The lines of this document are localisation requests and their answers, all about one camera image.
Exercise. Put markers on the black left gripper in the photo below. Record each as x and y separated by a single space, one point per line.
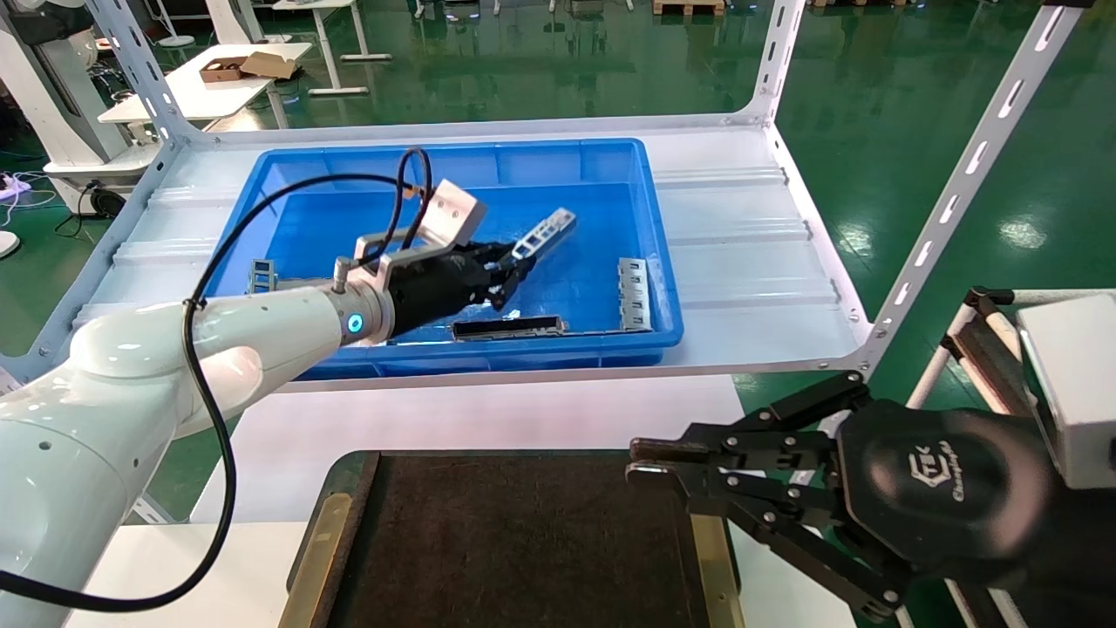
436 292

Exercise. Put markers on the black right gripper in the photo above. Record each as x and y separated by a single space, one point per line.
942 488

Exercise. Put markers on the grey perforated metal part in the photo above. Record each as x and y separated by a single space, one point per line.
261 277
549 231

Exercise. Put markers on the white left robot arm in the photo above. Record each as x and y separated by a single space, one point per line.
105 410

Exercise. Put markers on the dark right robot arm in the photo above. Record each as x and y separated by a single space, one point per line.
1081 558

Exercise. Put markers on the black long metal part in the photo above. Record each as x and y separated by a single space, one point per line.
506 329

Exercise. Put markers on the silver slotted metal part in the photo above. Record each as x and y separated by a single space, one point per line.
634 296

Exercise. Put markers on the black tray container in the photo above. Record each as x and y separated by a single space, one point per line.
523 541

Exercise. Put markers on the large blue plastic bin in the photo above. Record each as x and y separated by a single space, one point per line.
575 288

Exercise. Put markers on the grey metal shelf rack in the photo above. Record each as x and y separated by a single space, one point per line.
741 262

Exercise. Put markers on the white desk with T-leg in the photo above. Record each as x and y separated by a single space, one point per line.
328 44

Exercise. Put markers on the flat cardboard box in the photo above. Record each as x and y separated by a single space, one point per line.
270 65

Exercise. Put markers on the wooden pallet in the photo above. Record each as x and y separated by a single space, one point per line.
689 7

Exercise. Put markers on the open cardboard box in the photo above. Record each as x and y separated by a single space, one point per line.
222 70

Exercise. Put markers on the black round floor device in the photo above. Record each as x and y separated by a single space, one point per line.
109 202

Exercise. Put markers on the white robot column stand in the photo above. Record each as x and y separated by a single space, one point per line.
52 105

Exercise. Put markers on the white power strip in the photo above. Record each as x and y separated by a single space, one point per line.
10 185

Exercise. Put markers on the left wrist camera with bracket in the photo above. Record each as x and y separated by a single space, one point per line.
453 214

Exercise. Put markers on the white tube frame black joints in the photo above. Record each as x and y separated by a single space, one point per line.
985 298

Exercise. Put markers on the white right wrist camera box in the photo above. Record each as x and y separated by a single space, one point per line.
1077 384

